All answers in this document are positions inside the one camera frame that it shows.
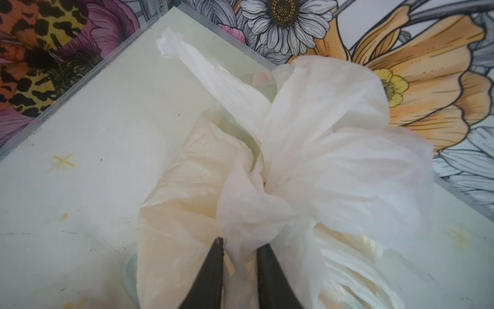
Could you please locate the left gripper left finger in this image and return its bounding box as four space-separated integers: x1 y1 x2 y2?
178 237 225 309

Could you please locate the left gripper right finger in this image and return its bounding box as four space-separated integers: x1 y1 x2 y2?
256 244 303 309

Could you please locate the white plastic bag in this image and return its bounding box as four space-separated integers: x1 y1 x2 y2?
136 30 434 308

